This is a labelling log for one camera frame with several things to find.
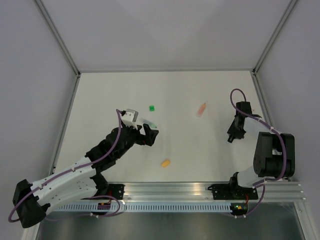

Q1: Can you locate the white slotted cable duct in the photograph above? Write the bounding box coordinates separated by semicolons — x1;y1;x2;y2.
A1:
55;201;232;213

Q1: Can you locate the green pen cap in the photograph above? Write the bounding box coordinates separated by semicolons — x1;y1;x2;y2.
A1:
149;105;155;112

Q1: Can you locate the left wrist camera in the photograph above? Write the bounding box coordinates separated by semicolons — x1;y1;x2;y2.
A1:
121;109;139;130

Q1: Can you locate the aluminium frame post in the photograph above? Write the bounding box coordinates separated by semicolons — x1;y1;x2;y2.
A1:
33;0;81;78
252;0;299;76

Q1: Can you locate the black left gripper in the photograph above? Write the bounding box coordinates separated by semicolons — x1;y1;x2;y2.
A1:
115;123;159;159

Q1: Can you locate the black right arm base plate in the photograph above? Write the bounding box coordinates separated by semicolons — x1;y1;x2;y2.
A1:
207;184;259;200

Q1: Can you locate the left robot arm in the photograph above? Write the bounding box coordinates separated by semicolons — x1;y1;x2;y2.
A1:
12;123;159;229

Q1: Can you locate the orange pen cap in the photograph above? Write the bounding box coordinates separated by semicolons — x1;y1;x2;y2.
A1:
161;159;171;168

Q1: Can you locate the left aluminium frame post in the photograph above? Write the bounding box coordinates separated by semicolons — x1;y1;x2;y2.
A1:
33;0;81;78

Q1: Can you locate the aluminium mounting rail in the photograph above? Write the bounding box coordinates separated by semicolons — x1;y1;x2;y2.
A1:
120;181;307;203

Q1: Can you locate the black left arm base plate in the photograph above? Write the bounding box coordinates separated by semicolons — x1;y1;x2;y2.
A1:
107;183;125;200

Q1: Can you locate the pale green highlighter pen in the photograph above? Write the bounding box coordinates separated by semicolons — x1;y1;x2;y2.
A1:
142;119;157;129

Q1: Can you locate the right aluminium frame post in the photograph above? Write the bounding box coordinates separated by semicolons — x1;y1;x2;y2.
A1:
252;0;299;76

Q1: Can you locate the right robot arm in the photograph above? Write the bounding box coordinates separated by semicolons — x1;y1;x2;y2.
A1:
227;101;295;199

